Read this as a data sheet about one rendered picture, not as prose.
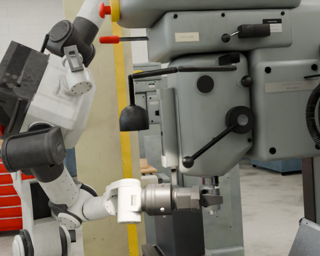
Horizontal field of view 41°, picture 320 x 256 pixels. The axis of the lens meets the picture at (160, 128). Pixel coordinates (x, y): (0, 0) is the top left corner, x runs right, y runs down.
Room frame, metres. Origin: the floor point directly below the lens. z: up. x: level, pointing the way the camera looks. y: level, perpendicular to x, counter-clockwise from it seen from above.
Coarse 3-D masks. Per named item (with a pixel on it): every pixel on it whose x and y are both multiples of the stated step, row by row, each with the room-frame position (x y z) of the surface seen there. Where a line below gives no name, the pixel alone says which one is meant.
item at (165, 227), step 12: (156, 216) 1.72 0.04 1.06; (168, 216) 1.58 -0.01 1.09; (180, 216) 1.55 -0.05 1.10; (192, 216) 1.57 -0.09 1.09; (156, 228) 1.73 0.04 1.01; (168, 228) 1.59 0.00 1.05; (180, 228) 1.55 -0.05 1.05; (192, 228) 1.56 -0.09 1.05; (156, 240) 1.74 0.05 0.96; (168, 240) 1.60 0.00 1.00; (180, 240) 1.55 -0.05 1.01; (192, 240) 1.56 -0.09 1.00; (168, 252) 1.61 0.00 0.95; (180, 252) 1.55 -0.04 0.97; (192, 252) 1.56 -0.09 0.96; (204, 252) 1.58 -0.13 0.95
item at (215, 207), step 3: (219, 192) 1.18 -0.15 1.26; (219, 195) 1.17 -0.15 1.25; (219, 204) 1.17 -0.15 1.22; (204, 207) 1.17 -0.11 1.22; (207, 207) 1.16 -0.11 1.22; (210, 207) 1.16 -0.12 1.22; (213, 207) 1.16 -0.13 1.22; (216, 207) 1.16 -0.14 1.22; (219, 207) 1.17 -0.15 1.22; (207, 210) 1.16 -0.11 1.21; (210, 210) 1.16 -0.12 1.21; (213, 210) 1.16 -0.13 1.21; (216, 210) 1.16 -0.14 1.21
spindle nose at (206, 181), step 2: (202, 178) 1.17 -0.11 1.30; (204, 178) 1.17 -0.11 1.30; (206, 178) 1.16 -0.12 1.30; (208, 178) 1.16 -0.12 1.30; (210, 178) 1.16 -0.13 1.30; (212, 178) 1.16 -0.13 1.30; (214, 178) 1.16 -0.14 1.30; (202, 180) 1.17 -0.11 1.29; (204, 180) 1.17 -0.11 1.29; (206, 180) 1.16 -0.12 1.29; (208, 180) 1.16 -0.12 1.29; (210, 180) 1.16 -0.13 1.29; (212, 180) 1.16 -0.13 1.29; (214, 180) 1.16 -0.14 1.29; (202, 182) 1.18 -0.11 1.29; (204, 182) 1.17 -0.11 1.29; (206, 182) 1.16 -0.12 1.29; (208, 182) 1.16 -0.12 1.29; (210, 182) 1.16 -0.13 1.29; (212, 182) 1.16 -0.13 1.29; (214, 182) 1.16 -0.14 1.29; (218, 182) 1.17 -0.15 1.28; (204, 184) 1.17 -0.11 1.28; (206, 184) 1.16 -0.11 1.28; (208, 184) 1.16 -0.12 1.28; (210, 184) 1.16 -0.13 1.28; (212, 184) 1.16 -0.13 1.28; (214, 184) 1.16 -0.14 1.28
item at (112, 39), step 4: (108, 36) 1.22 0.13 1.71; (112, 36) 1.22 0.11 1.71; (116, 36) 1.23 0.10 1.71; (148, 36) 1.25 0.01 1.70; (100, 40) 1.22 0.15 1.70; (104, 40) 1.22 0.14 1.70; (108, 40) 1.22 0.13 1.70; (112, 40) 1.22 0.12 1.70; (116, 40) 1.22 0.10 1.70; (120, 40) 1.23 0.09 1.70; (124, 40) 1.23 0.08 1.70; (128, 40) 1.24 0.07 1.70; (132, 40) 1.24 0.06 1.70; (136, 40) 1.24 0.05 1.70; (140, 40) 1.25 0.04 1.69; (144, 40) 1.25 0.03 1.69
